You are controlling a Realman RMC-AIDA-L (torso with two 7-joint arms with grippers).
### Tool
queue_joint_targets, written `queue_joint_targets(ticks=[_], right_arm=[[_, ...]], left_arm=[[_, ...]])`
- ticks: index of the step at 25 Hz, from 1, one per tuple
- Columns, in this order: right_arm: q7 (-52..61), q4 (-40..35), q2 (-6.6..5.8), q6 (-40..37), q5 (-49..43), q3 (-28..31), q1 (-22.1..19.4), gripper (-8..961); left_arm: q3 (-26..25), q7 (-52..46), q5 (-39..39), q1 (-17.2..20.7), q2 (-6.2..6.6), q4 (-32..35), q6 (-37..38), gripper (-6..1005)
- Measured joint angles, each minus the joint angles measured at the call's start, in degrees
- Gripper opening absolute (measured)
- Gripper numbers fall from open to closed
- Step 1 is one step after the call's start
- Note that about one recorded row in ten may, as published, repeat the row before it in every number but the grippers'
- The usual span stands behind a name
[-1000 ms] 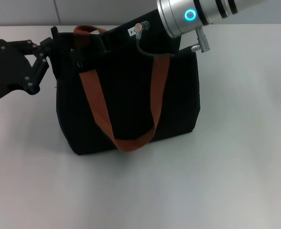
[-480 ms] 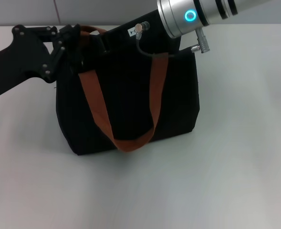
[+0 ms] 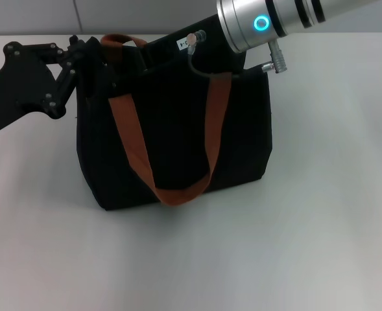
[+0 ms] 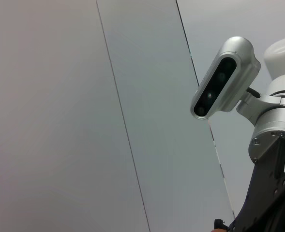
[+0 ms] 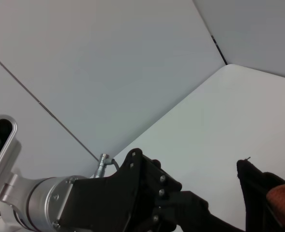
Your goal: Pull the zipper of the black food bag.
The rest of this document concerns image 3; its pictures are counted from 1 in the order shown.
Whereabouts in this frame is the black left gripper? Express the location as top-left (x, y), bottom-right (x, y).
top-left (0, 34), bottom-right (97, 142)

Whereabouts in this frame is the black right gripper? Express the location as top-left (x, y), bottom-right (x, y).
top-left (108, 14), bottom-right (247, 98)

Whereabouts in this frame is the black bag with orange straps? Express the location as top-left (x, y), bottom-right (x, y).
top-left (75, 34), bottom-right (273, 211)

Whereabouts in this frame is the right gripper cable with plugs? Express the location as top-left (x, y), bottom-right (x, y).
top-left (185, 29), bottom-right (286, 80)

